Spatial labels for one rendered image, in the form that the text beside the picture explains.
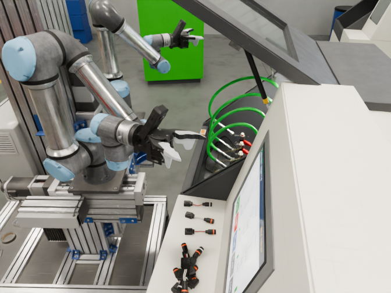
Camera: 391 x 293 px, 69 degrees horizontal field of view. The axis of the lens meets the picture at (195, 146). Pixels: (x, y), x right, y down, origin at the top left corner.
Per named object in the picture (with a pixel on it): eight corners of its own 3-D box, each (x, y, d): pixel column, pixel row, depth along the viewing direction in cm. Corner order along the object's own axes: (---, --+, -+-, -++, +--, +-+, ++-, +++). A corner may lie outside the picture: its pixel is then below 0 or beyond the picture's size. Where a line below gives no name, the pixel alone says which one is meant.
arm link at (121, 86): (113, 111, 161) (109, 89, 153) (108, 102, 171) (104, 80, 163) (134, 107, 165) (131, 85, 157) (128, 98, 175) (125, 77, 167)
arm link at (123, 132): (131, 116, 89) (114, 125, 83) (144, 120, 88) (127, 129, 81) (132, 138, 93) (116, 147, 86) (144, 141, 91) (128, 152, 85)
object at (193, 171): (201, 145, 194) (202, 125, 185) (208, 146, 193) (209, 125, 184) (181, 215, 144) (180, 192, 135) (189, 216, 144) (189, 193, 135)
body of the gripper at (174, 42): (184, 43, 182) (166, 45, 178) (185, 29, 176) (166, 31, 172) (189, 47, 177) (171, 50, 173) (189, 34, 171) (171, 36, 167)
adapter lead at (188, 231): (184, 235, 112) (184, 231, 111) (184, 230, 114) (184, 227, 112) (216, 235, 112) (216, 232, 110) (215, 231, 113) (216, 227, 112)
